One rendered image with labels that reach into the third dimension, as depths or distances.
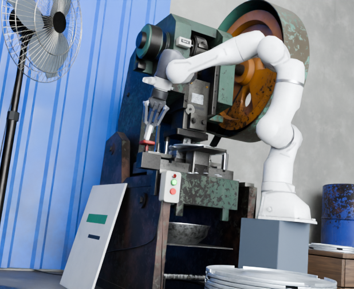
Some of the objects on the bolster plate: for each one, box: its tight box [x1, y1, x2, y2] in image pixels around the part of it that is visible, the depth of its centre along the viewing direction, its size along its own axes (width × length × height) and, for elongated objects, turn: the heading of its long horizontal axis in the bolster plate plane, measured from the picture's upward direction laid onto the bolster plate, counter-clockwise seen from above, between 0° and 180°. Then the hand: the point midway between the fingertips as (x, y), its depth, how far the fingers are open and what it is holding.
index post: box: [221, 153, 229, 170], centre depth 237 cm, size 3×3×10 cm
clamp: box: [143, 143, 172, 159], centre depth 232 cm, size 6×17×10 cm, turn 147°
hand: (148, 132), depth 205 cm, fingers closed
